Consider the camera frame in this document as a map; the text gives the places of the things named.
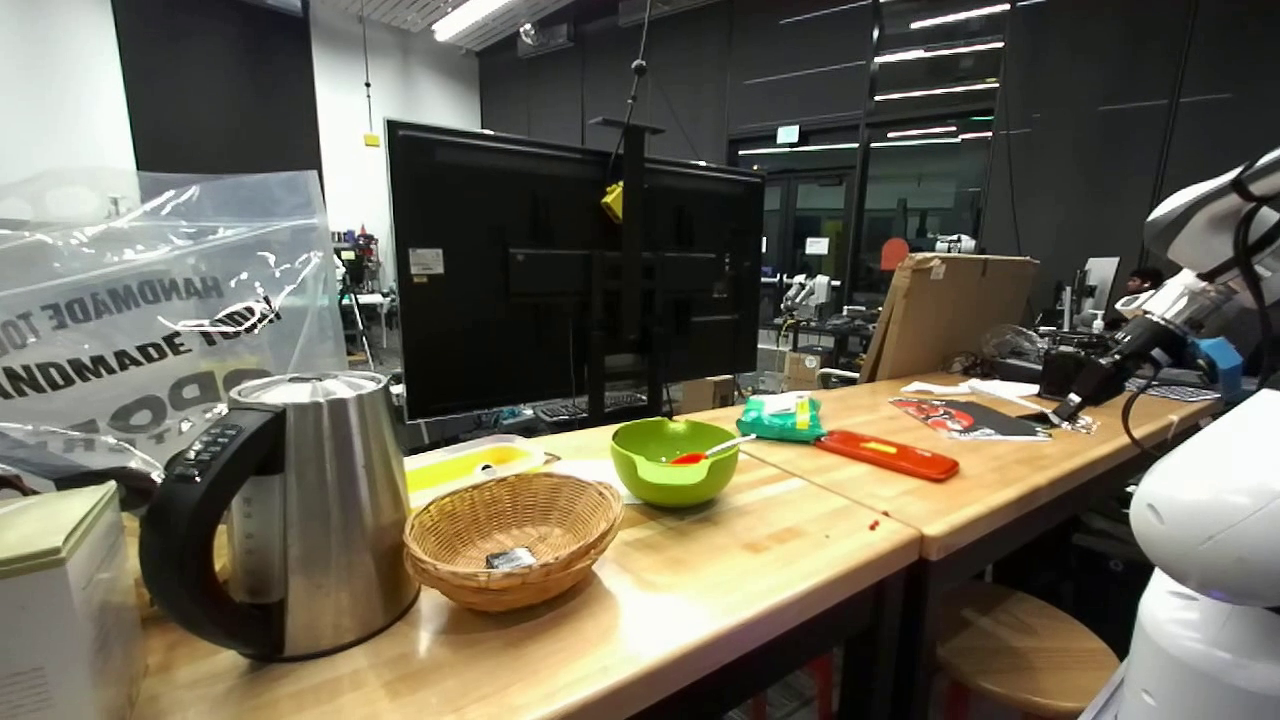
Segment yellow tag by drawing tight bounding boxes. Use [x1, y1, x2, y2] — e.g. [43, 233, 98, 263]
[598, 176, 633, 230]

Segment large black monitor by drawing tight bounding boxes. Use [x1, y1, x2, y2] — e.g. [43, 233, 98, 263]
[386, 117, 768, 436]

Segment wicker basket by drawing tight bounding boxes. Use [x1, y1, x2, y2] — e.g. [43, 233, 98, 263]
[402, 470, 630, 619]

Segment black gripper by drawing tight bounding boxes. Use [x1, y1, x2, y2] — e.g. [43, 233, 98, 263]
[1054, 315, 1196, 430]

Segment black and red magazine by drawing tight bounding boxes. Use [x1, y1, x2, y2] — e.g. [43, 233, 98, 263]
[888, 393, 1059, 445]

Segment clear printed plastic bag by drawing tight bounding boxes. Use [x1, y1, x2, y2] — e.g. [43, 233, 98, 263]
[0, 166, 350, 474]

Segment green plastic packet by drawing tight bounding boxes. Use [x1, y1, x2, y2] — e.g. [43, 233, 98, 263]
[732, 393, 829, 449]

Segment wooden stool orange legs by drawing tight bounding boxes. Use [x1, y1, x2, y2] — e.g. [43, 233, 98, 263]
[929, 579, 1125, 720]

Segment black monitor stand pole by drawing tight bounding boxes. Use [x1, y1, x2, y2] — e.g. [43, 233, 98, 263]
[585, 111, 672, 421]

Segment yellow notepad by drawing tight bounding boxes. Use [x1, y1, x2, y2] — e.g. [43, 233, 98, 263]
[402, 440, 554, 508]

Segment small wrapped packet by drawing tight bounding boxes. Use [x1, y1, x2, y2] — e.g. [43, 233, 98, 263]
[483, 542, 543, 579]

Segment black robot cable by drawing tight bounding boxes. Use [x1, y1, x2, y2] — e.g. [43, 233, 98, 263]
[1117, 157, 1280, 456]

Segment white tin green lid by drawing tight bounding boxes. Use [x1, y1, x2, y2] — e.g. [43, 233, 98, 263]
[0, 480, 145, 720]

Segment green bowl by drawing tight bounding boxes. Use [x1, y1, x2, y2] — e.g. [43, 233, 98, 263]
[609, 411, 746, 512]

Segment white paper sheet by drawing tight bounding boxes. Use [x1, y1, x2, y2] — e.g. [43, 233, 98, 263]
[900, 376, 1050, 403]

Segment steel electric kettle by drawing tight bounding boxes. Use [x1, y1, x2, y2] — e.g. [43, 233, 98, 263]
[138, 367, 423, 668]

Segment white plastic spoon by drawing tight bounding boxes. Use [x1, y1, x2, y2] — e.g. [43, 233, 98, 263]
[638, 431, 759, 487]

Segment cardboard box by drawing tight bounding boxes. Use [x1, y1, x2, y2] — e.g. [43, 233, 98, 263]
[856, 247, 1045, 388]

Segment red flat case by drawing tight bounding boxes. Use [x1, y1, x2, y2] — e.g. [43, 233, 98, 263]
[815, 425, 966, 487]

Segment ceiling light strip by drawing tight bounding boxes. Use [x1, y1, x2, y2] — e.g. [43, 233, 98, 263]
[430, 0, 522, 50]

